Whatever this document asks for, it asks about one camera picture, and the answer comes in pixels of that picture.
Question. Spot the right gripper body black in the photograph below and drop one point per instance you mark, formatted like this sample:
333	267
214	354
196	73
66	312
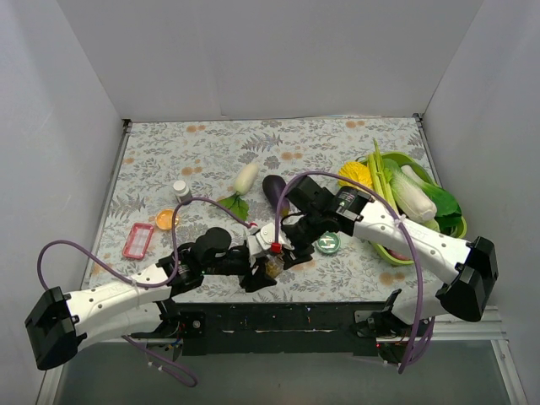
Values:
299	235

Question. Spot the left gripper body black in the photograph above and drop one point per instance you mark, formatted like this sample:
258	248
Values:
254	270

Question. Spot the amber pill bottle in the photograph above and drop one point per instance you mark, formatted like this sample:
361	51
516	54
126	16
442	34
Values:
274	266

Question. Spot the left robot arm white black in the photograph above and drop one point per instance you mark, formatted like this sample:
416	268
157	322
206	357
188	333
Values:
61	324

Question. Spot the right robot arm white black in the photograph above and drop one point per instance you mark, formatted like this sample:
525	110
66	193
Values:
466	270

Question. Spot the green round pill box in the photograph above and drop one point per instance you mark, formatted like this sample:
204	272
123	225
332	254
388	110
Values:
328	244

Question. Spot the purple eggplant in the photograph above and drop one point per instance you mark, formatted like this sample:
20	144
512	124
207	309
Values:
273	186

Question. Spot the white radish with leaves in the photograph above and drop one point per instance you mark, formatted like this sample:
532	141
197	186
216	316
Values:
243	183

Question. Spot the green vegetable basket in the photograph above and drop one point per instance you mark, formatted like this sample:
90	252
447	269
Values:
456	227

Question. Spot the orange round pill box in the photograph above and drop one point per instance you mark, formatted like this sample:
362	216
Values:
165	221

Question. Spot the white blue pill bottle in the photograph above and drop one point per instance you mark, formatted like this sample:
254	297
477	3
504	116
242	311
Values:
182	191

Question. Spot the celery stalks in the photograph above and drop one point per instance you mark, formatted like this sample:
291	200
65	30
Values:
380	183

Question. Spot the pink rectangular pill box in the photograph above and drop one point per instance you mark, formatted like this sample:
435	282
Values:
138	241

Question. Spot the floral table mat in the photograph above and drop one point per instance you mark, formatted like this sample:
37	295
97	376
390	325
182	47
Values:
208	156

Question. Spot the napa cabbage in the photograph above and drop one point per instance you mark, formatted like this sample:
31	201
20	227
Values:
409	197

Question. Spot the green bok choy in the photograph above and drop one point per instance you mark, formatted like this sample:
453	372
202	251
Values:
448	211

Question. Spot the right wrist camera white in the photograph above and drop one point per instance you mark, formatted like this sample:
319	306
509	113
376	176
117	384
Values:
281	245

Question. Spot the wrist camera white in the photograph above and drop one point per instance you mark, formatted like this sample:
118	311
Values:
259	240
281	245

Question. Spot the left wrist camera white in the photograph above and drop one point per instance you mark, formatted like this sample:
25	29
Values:
259	240

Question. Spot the black front rail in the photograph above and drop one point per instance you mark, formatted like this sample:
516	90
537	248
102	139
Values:
275	328

